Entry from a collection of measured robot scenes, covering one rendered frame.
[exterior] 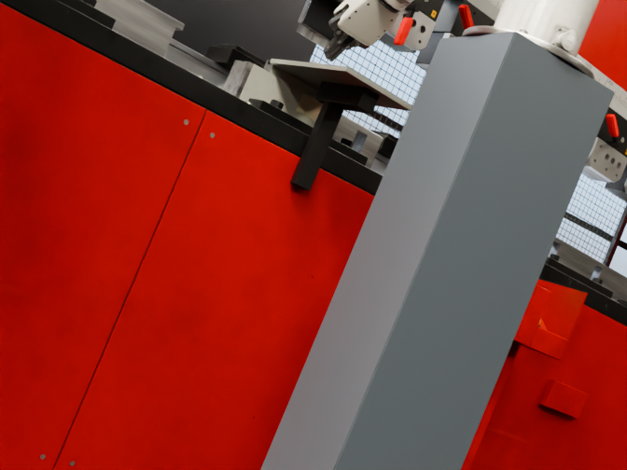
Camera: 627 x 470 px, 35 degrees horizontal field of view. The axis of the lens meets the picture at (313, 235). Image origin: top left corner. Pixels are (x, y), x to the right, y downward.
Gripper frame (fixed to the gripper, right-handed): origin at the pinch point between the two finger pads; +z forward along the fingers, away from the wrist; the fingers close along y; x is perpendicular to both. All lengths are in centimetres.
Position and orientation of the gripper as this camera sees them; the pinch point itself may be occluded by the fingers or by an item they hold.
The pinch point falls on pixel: (333, 49)
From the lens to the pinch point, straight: 205.5
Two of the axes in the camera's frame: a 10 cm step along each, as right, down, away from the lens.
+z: -6.6, 5.8, 4.8
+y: -7.3, -3.3, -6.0
